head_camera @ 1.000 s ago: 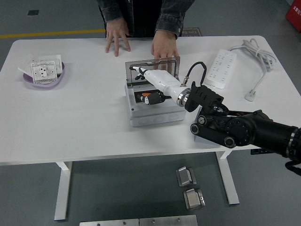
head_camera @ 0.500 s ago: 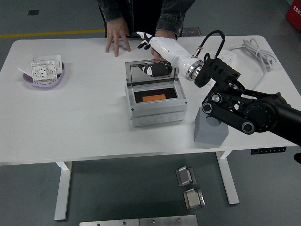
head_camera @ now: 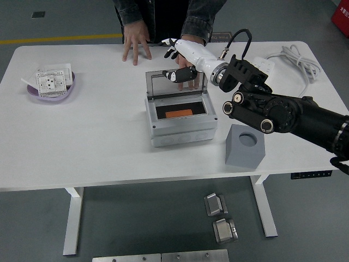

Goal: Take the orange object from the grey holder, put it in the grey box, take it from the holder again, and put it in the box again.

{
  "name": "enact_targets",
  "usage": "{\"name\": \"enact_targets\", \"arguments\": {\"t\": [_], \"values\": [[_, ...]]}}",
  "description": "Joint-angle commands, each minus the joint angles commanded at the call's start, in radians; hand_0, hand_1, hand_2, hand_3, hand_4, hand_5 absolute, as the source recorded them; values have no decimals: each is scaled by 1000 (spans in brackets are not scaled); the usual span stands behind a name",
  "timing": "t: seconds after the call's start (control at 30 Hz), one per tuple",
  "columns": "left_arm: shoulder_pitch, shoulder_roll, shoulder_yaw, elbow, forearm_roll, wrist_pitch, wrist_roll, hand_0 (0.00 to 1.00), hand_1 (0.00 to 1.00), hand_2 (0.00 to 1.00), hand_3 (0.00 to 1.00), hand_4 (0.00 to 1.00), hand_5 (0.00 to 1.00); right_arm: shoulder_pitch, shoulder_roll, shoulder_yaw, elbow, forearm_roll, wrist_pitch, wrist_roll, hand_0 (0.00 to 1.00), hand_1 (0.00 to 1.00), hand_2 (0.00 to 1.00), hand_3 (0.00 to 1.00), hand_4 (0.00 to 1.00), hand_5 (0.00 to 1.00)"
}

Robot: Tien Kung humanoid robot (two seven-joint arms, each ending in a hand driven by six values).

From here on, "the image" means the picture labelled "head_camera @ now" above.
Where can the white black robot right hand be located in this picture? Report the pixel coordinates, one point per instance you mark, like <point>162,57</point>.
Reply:
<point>199,53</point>

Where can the person's right hand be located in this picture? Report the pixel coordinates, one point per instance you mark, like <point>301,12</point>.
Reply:
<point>135,35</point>

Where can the person's left hand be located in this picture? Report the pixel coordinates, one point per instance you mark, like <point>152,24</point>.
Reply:
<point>183,62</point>

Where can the orange cylinder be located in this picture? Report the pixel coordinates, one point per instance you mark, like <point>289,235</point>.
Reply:
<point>178,113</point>

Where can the grey junction box clear lid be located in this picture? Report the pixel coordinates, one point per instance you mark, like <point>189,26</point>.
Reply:
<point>180,128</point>

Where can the person's left forearm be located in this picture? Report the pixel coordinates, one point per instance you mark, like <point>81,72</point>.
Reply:
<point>201,21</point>

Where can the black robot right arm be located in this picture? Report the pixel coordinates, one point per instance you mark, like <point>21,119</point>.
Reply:
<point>286,114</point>

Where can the person's right forearm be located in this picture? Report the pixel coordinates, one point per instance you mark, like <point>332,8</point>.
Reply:
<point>131,12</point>

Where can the grey holder block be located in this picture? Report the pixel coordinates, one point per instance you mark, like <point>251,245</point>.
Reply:
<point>242,158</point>

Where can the red box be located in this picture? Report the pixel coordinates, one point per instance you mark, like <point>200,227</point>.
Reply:
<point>340,15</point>

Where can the dark floor sign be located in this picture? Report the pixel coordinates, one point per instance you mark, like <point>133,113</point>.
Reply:
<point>221,37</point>

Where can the person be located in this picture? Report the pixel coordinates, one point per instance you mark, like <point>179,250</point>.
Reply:
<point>166,19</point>

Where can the white power strip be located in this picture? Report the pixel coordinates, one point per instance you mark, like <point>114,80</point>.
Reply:
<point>268,65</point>

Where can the yellow floor tape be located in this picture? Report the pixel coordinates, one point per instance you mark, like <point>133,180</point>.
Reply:
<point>54,39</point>

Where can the white printed socket module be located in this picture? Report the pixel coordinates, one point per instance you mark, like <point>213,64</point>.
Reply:
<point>50,83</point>

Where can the dark floor hatch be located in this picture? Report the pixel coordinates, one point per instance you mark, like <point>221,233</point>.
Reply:
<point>38,15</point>

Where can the purple bowl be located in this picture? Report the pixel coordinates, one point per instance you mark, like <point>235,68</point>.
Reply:
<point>54,98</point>

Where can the metal block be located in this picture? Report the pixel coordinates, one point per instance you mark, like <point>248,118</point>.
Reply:
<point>225,232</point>
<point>214,206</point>

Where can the black table control panel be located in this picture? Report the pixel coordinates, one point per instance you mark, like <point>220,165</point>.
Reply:
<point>310,175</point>

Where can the white table leg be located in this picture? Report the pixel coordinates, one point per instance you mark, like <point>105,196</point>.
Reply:
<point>265,213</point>
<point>73,218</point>

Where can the metal plate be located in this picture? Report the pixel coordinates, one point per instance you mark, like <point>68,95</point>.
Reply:
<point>125,258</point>
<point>195,256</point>

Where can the white switch plate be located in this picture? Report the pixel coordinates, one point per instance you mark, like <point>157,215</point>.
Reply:
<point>58,66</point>
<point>28,76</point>

